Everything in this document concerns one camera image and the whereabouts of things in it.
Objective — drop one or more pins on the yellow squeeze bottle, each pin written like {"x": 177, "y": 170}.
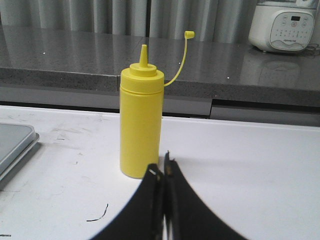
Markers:
{"x": 141, "y": 100}

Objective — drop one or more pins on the white rice cooker appliance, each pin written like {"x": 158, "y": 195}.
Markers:
{"x": 283, "y": 26}

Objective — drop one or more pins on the silver electronic kitchen scale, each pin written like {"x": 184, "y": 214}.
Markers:
{"x": 18, "y": 144}

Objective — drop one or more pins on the grey stone counter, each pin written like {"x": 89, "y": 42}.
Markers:
{"x": 224, "y": 81}

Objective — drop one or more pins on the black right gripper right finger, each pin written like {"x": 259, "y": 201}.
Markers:
{"x": 187, "y": 216}

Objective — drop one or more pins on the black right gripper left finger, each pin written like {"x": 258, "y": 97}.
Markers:
{"x": 142, "y": 218}

